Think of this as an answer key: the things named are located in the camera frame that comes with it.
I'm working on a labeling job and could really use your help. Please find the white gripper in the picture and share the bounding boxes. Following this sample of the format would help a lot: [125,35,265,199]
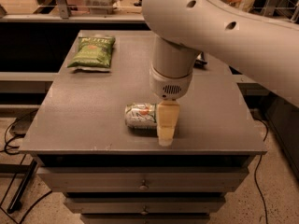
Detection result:
[149,67,192,147]

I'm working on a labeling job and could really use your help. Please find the grey drawer cabinet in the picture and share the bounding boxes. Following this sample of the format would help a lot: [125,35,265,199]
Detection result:
[21,31,265,224]

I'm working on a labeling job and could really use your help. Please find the black cables left floor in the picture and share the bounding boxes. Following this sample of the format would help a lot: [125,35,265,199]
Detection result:
[0,109,53,224]

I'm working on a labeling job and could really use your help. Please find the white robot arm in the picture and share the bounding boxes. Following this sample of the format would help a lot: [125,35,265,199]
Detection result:
[142,0,299,146]

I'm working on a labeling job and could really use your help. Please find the black metal stand leg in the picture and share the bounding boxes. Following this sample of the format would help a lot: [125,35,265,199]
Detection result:
[7,161,36,214]

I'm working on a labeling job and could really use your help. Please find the grey metal shelf rail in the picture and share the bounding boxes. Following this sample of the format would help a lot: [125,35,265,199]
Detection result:
[0,0,299,25]

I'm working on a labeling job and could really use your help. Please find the drawer metal knob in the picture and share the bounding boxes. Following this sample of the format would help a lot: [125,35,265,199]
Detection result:
[140,206,149,216]
[139,180,149,190]

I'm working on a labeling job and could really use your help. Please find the green chip bag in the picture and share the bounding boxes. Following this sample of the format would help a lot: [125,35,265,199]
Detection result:
[67,36,115,72]

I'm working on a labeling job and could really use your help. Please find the black cable right floor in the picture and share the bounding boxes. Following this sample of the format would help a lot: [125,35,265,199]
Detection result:
[253,117,270,224]

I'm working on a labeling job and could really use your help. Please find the white green 7up can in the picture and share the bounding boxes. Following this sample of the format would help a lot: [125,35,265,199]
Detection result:
[124,103,157,129]

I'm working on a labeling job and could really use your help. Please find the blue chip bag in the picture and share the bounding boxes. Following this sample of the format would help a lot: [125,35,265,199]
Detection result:
[194,52,207,68]

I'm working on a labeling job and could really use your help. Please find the top drawer metal knob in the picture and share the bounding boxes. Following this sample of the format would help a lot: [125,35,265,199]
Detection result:
[139,180,149,190]

